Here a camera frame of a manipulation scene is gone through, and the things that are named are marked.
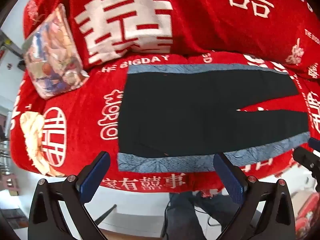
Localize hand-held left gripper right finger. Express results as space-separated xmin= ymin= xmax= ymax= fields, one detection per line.
xmin=213 ymin=152 xmax=297 ymax=240

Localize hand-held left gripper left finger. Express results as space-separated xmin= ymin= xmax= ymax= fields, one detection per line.
xmin=28 ymin=151 xmax=118 ymax=240

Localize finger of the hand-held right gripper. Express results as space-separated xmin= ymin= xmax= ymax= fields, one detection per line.
xmin=292 ymin=146 xmax=320 ymax=178
xmin=308 ymin=137 xmax=320 ymax=153

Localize black pants with grey stripe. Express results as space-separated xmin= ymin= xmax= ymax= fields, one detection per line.
xmin=117 ymin=64 xmax=311 ymax=173

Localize person's legs in jeans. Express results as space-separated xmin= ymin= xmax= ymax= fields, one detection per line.
xmin=165 ymin=191 xmax=242 ymax=240

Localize printed picture pillow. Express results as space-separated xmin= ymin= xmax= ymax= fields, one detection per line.
xmin=21 ymin=4 xmax=90 ymax=100

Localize red printed blanket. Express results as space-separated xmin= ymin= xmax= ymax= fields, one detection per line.
xmin=9 ymin=0 xmax=320 ymax=199

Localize black cable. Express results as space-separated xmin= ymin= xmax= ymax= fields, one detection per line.
xmin=162 ymin=200 xmax=172 ymax=240

